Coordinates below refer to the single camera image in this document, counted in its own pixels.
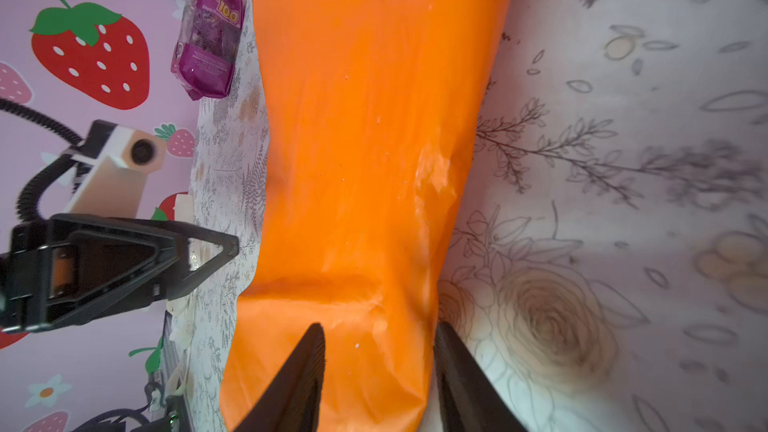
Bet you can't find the white printed ribbon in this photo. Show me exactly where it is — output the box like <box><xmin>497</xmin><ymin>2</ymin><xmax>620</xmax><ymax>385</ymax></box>
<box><xmin>156</xmin><ymin>192</ymin><xmax>209</xmax><ymax>378</ymax></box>

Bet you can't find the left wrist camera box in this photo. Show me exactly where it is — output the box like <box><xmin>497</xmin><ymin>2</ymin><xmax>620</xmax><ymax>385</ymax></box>
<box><xmin>63</xmin><ymin>120</ymin><xmax>167</xmax><ymax>219</ymax></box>

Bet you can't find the orange wrapping paper sheet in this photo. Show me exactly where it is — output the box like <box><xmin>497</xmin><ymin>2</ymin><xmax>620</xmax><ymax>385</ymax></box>
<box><xmin>220</xmin><ymin>0</ymin><xmax>510</xmax><ymax>431</ymax></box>

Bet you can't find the purple snack packet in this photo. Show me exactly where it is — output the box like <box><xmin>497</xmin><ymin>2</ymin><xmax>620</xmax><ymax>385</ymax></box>
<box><xmin>171</xmin><ymin>0</ymin><xmax>245</xmax><ymax>101</ymax></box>

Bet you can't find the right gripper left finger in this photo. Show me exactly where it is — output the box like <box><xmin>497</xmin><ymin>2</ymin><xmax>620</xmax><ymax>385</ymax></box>
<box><xmin>235</xmin><ymin>323</ymin><xmax>326</xmax><ymax>432</ymax></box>

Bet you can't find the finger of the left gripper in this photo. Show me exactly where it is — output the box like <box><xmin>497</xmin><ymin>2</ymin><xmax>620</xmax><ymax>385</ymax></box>
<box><xmin>1</xmin><ymin>214</ymin><xmax>239</xmax><ymax>334</ymax></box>

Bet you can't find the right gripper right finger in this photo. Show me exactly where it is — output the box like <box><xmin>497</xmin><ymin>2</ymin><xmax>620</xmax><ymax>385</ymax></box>
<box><xmin>434</xmin><ymin>322</ymin><xmax>527</xmax><ymax>432</ymax></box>

